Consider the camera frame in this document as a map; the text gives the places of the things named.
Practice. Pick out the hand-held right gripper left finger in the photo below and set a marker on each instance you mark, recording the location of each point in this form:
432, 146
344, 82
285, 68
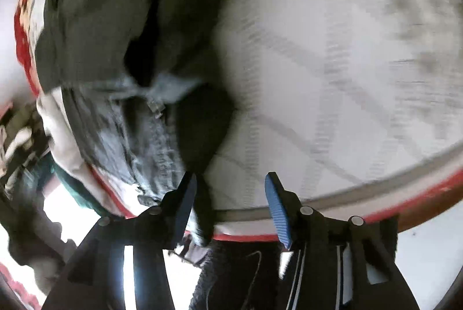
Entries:
186, 201

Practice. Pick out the blue denim jeans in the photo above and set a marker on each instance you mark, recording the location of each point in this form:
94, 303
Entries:
144, 143

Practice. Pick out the white patterned red-edged blanket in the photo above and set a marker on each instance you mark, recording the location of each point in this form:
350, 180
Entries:
325, 78

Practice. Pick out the white cloth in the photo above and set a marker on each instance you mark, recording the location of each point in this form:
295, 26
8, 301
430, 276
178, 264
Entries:
65, 136

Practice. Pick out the dark fuzzy cloth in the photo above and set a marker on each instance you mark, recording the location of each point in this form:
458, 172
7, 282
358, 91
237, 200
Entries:
235, 277

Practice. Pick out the green cloth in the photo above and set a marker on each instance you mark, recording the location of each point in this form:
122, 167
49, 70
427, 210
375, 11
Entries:
81, 192

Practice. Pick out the dark grey garment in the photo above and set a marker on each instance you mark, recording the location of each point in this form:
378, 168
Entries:
94, 28

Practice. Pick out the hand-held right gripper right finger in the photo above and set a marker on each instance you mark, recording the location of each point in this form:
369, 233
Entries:
277, 208

